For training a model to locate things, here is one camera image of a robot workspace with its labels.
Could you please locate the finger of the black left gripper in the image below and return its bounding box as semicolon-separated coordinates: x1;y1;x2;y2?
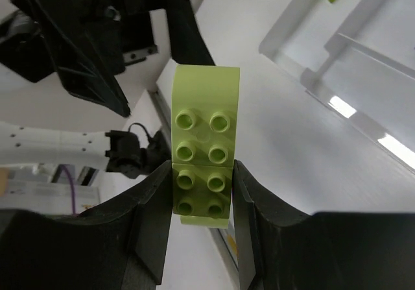
165;0;215;66

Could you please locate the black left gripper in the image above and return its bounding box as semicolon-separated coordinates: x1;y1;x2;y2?
1;0;166;117

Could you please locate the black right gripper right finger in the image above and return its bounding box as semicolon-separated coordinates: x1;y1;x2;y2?
232;161;414;289

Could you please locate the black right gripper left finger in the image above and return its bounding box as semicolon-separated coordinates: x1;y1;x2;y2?
1;161;172;289

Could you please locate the pale green curved lego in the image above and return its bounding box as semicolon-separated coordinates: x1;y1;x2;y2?
171;65;240;167

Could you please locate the pale green long lego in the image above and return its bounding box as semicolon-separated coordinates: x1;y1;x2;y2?
172;161;233;228

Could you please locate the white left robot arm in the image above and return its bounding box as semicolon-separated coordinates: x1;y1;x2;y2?
1;0;214;178

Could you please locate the white compartment tray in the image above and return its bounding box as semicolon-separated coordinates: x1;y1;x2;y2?
259;0;414;167

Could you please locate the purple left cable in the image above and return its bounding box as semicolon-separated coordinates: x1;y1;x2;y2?
61;163;80;216

